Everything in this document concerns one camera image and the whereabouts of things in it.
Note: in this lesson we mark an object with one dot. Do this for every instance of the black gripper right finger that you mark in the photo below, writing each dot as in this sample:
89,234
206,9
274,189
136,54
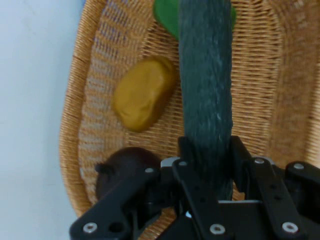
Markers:
280,200

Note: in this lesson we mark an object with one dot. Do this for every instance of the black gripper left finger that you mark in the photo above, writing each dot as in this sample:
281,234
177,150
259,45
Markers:
130,200

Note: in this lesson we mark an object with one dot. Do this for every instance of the long dark green cucumber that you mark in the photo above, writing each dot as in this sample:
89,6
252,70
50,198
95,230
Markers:
206,100

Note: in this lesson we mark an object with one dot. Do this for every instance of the dark purple toy fruit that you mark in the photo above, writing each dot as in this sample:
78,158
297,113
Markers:
125,165

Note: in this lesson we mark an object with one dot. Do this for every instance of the yellow-brown toy potato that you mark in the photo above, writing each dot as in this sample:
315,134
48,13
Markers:
143,96

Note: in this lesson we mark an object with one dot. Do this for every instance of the woven wicker basket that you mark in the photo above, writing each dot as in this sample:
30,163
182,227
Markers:
260,87

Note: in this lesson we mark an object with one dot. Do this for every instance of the green toy bell pepper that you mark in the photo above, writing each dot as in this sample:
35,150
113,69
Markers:
166,17

